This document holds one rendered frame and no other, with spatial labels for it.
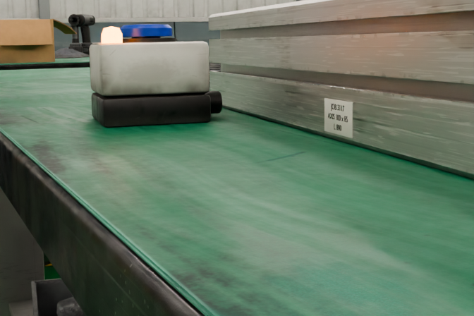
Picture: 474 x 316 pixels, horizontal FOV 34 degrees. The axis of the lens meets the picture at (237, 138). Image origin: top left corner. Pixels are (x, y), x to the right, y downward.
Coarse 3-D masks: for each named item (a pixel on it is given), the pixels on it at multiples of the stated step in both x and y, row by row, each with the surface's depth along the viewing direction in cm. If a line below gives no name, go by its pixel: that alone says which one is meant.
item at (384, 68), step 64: (320, 0) 47; (384, 0) 39; (448, 0) 33; (256, 64) 59; (320, 64) 47; (384, 64) 39; (448, 64) 33; (320, 128) 48; (384, 128) 39; (448, 128) 34
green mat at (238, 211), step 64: (0, 128) 56; (64, 128) 55; (128, 128) 54; (192, 128) 54; (256, 128) 53; (128, 192) 31; (192, 192) 31; (256, 192) 31; (320, 192) 30; (384, 192) 30; (448, 192) 30; (192, 256) 22; (256, 256) 22; (320, 256) 21; (384, 256) 21; (448, 256) 21
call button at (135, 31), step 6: (144, 24) 58; (150, 24) 58; (156, 24) 58; (126, 30) 58; (132, 30) 57; (138, 30) 57; (144, 30) 57; (150, 30) 57; (156, 30) 57; (162, 30) 58; (168, 30) 58; (126, 36) 58; (132, 36) 57; (138, 36) 57; (144, 36) 57; (150, 36) 58; (156, 36) 58; (162, 36) 60
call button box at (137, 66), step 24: (96, 48) 57; (120, 48) 55; (144, 48) 55; (168, 48) 56; (192, 48) 56; (96, 72) 58; (120, 72) 55; (144, 72) 55; (168, 72) 56; (192, 72) 56; (96, 96) 59; (120, 96) 55; (144, 96) 57; (168, 96) 56; (192, 96) 57; (216, 96) 61; (120, 120) 55; (144, 120) 56; (168, 120) 56; (192, 120) 57
